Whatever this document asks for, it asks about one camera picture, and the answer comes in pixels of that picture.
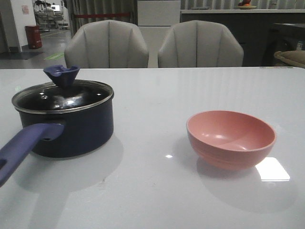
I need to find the pink plastic bowl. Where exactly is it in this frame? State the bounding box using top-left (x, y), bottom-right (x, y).
top-left (186, 110), bottom-right (276, 170)

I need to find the dark blue saucepan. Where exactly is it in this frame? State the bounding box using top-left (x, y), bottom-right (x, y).
top-left (0, 98), bottom-right (113, 184)

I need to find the glass lid with blue knob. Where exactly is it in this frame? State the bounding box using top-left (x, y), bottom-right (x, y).
top-left (11, 65), bottom-right (114, 114)

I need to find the right beige upholstered chair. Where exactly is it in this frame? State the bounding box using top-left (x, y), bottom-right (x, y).
top-left (158, 20), bottom-right (244, 68)

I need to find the beige upholstered chair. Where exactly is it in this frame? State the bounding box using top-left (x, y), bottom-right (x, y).
top-left (158, 20), bottom-right (244, 68)
top-left (64, 20), bottom-right (149, 68)

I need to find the left beige upholstered chair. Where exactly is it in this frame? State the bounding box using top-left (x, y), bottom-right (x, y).
top-left (64, 20), bottom-right (149, 68)

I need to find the white cabinet column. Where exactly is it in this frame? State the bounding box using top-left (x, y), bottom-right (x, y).
top-left (137, 0), bottom-right (181, 68)

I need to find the red barrier belt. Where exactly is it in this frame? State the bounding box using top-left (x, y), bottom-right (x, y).
top-left (74, 12), bottom-right (132, 19)

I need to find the grey curtain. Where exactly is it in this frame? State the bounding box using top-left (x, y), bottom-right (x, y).
top-left (64, 0), bottom-right (137, 36)

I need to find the dark kitchen counter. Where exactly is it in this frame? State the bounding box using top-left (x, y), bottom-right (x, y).
top-left (180, 9), bottom-right (305, 67)

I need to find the dark floor mat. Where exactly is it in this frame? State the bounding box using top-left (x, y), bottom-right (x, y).
top-left (0, 52), bottom-right (43, 60)

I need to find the fruit plate on counter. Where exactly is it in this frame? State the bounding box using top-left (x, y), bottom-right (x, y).
top-left (237, 0), bottom-right (256, 10)

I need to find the red trash bin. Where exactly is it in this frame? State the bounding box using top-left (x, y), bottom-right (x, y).
top-left (25, 25), bottom-right (42, 49)

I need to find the beige cushion at right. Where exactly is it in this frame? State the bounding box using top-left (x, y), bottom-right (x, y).
top-left (274, 50), bottom-right (305, 68)

